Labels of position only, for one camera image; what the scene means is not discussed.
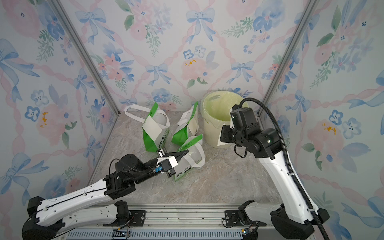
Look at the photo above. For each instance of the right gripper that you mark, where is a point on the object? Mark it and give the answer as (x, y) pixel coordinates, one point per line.
(224, 137)

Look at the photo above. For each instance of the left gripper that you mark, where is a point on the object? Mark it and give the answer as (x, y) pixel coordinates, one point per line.
(164, 154)

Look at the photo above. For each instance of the green white bag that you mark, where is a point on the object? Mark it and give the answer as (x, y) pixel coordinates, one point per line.
(181, 135)
(159, 116)
(195, 158)

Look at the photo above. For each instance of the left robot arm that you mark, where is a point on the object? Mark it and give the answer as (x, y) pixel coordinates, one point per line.
(99, 203)

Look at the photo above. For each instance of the cream trash bin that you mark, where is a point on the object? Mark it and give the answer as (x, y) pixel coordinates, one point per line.
(212, 136)

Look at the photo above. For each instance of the left bag receipt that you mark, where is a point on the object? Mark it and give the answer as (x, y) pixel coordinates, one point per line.
(153, 129)

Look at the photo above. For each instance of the right aluminium corner post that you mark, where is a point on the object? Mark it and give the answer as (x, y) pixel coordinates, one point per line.
(291, 47)

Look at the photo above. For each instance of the aluminium corner post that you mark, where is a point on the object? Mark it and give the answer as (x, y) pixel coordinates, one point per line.
(84, 54)
(291, 47)

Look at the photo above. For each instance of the aluminium front rail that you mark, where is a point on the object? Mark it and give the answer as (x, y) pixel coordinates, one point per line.
(178, 222)

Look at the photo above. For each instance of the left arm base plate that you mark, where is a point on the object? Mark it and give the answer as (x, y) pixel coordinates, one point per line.
(136, 218)

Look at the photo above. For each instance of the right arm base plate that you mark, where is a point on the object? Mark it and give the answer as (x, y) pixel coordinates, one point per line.
(234, 219)

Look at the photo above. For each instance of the left aluminium corner post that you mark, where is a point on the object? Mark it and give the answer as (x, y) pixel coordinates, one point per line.
(84, 54)

